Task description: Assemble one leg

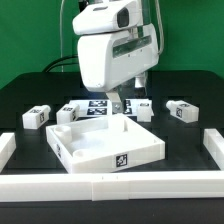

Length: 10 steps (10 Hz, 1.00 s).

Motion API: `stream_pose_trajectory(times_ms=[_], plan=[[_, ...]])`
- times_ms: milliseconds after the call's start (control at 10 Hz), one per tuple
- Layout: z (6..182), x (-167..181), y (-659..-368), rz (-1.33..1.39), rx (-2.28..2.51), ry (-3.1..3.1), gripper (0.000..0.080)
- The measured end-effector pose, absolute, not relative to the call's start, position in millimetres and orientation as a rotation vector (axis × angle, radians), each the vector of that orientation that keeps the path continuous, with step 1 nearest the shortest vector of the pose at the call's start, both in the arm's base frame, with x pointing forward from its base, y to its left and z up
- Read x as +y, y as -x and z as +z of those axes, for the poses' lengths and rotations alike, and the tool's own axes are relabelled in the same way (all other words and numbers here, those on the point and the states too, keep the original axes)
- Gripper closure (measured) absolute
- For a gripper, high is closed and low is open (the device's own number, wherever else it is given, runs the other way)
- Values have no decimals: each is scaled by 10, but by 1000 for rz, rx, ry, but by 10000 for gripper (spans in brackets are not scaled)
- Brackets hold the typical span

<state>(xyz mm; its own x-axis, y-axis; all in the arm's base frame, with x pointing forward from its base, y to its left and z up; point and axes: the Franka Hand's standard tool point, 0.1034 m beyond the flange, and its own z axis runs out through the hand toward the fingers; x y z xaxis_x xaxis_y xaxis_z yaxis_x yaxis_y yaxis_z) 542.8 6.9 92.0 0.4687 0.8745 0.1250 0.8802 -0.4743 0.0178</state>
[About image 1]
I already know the black cable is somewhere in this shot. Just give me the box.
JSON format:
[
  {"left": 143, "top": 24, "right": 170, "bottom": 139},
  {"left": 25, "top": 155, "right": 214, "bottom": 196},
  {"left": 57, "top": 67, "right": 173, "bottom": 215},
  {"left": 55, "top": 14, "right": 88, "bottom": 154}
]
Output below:
[{"left": 42, "top": 55, "right": 80, "bottom": 73}]

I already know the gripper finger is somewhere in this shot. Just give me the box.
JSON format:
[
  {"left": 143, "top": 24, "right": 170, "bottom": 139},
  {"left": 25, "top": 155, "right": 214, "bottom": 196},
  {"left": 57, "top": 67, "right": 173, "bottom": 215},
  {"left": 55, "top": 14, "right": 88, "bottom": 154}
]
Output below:
[
  {"left": 135, "top": 73, "right": 147, "bottom": 88},
  {"left": 107, "top": 90, "right": 122, "bottom": 113}
]

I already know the white square tabletop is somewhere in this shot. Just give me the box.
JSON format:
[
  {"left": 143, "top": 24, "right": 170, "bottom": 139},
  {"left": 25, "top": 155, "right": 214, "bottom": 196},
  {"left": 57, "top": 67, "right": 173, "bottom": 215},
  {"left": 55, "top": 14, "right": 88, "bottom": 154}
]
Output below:
[{"left": 46, "top": 114, "right": 165, "bottom": 174}]

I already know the white left fence piece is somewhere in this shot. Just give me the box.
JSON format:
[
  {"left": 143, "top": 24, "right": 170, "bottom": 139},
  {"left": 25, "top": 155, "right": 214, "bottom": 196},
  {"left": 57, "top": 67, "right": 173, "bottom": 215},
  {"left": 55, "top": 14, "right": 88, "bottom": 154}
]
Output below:
[{"left": 0, "top": 133, "right": 16, "bottom": 172}]

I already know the white front fence bar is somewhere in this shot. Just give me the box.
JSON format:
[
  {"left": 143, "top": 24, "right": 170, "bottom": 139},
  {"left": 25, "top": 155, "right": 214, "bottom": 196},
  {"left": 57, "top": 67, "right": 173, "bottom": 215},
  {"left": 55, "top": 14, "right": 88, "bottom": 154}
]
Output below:
[{"left": 0, "top": 171, "right": 224, "bottom": 202}]

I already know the grey cable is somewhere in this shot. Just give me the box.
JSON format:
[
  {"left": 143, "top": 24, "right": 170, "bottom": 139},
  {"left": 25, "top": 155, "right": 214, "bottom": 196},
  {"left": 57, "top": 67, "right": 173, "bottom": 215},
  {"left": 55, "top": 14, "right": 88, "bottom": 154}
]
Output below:
[{"left": 59, "top": 0, "right": 66, "bottom": 73}]

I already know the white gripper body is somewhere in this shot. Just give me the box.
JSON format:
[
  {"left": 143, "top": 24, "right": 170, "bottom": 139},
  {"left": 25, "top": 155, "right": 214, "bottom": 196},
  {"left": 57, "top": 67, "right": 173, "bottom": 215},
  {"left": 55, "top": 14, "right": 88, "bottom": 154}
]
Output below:
[{"left": 78, "top": 24, "right": 159, "bottom": 92}]

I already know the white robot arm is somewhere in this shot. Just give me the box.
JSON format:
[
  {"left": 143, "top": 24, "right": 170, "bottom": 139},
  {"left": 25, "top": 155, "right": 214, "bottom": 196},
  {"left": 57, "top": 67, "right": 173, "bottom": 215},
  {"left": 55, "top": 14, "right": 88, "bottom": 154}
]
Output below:
[{"left": 73, "top": 0, "right": 159, "bottom": 113}]

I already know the white marker sheet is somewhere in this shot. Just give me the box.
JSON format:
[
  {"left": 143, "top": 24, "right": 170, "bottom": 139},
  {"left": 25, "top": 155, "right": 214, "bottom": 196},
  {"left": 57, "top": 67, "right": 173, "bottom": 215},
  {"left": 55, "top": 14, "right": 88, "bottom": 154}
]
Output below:
[{"left": 70, "top": 99, "right": 152, "bottom": 117}]

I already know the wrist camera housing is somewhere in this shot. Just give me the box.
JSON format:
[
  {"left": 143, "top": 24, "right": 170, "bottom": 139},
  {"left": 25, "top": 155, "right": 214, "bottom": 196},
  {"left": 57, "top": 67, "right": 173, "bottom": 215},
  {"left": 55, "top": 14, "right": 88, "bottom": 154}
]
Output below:
[{"left": 72, "top": 0, "right": 140, "bottom": 35}]

